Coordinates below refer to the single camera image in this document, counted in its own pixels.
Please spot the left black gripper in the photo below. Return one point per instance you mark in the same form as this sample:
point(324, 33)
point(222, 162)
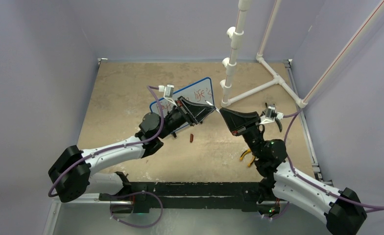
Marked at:
point(197, 112)

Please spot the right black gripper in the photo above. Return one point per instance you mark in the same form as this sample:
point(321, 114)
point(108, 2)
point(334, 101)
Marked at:
point(238, 122)

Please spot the blue framed whiteboard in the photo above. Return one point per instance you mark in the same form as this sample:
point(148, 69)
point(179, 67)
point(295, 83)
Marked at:
point(197, 92)

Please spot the red whiteboard marker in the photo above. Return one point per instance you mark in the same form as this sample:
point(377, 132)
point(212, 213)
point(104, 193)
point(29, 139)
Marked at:
point(213, 107)

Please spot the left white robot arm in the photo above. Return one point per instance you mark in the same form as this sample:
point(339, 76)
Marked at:
point(77, 172)

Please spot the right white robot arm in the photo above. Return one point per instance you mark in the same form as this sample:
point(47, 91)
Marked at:
point(339, 210)

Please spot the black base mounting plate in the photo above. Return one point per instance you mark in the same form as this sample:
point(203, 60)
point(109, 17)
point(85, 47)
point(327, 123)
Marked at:
point(243, 196)

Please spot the white pipe with red stripe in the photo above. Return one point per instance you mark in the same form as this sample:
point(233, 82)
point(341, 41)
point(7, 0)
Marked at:
point(369, 21)

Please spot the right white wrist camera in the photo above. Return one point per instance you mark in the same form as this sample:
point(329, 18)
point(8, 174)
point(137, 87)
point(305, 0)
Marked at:
point(270, 115)

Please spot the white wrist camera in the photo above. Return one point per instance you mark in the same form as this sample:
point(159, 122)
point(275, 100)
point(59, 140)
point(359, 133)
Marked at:
point(270, 115)
point(167, 92)

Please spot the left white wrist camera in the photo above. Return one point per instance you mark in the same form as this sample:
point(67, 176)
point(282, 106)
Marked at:
point(167, 92)

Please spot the black handled pliers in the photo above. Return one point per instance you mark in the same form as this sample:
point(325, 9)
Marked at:
point(280, 127)

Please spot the aluminium rail frame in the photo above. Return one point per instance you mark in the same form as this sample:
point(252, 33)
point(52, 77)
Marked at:
point(77, 172)

